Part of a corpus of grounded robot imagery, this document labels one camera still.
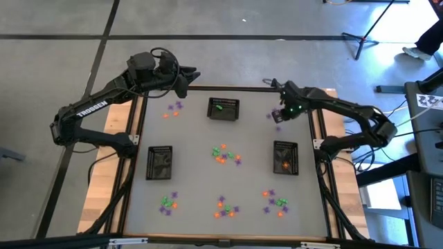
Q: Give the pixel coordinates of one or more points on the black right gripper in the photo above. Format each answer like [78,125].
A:
[292,105]

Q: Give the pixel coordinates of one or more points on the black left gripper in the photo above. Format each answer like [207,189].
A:
[166,82]

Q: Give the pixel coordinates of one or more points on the black plastic slotted basket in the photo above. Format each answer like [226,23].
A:
[285,152]
[159,162]
[228,110]

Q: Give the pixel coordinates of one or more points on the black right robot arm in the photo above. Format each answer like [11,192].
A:
[353,110]

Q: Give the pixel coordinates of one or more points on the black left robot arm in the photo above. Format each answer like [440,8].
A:
[93,107]

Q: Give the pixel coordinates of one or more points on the wooden table side board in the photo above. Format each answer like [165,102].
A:
[349,200]
[100,193]

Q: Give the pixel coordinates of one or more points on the black tripod stand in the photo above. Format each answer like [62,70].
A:
[361,39]

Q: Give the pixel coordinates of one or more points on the black floor bar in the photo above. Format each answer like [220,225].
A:
[391,89]

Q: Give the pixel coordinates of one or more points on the black diagonal desk beam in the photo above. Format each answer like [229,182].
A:
[387,170]

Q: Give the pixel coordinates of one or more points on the grey desk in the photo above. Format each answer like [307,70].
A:
[422,138]

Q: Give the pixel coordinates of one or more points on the white printed paper sheet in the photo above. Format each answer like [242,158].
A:
[429,101]

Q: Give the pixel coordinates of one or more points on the person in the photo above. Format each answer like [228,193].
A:
[431,38]

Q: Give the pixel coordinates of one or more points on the black keyboard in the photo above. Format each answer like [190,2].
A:
[437,204]

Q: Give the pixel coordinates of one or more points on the grey floor object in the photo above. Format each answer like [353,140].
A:
[10,154]

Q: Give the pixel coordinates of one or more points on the black overhead rig beam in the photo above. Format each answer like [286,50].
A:
[52,242]

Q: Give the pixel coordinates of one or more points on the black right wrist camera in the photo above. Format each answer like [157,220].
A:
[287,97]

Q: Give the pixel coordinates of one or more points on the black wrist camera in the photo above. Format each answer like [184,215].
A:
[167,62]
[287,97]

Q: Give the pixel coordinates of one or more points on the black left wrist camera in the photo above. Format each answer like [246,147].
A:
[167,62]

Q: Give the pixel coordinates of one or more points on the black aluminium table frame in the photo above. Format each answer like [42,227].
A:
[225,88]

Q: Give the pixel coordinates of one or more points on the silver metal bracket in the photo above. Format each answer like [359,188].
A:
[128,241]
[320,246]

